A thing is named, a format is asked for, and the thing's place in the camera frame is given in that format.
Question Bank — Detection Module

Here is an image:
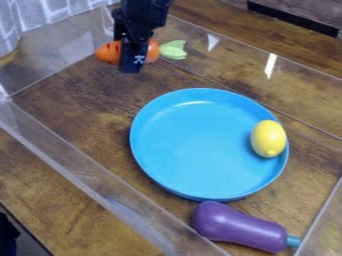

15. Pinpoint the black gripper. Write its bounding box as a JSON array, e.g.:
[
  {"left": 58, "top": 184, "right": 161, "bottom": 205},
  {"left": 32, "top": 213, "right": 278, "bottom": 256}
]
[{"left": 111, "top": 0, "right": 174, "bottom": 73}]

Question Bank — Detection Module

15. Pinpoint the orange toy carrot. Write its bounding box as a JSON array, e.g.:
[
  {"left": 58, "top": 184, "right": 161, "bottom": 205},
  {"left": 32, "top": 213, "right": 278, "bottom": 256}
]
[{"left": 95, "top": 39, "right": 187, "bottom": 65}]

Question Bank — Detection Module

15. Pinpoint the blue round tray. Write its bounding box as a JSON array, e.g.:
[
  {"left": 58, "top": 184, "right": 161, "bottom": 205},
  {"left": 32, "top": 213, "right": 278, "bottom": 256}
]
[{"left": 130, "top": 88, "right": 289, "bottom": 202}]

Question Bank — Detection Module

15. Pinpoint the white patterned curtain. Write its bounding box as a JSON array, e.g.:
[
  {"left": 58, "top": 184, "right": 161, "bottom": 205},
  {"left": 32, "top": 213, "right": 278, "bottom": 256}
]
[{"left": 0, "top": 0, "right": 121, "bottom": 58}]

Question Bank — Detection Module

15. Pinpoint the yellow toy lemon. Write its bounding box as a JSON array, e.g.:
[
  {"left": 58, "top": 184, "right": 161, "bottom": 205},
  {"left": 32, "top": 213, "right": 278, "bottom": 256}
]
[{"left": 250, "top": 120, "right": 288, "bottom": 158}]

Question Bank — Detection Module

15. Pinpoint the purple toy eggplant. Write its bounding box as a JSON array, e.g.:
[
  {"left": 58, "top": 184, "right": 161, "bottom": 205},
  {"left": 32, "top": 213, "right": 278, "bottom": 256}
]
[{"left": 191, "top": 201, "right": 301, "bottom": 253}]

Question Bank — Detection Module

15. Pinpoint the clear acrylic enclosure wall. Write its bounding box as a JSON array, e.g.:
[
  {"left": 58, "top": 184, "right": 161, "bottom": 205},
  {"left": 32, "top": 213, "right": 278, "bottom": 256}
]
[{"left": 0, "top": 0, "right": 342, "bottom": 256}]

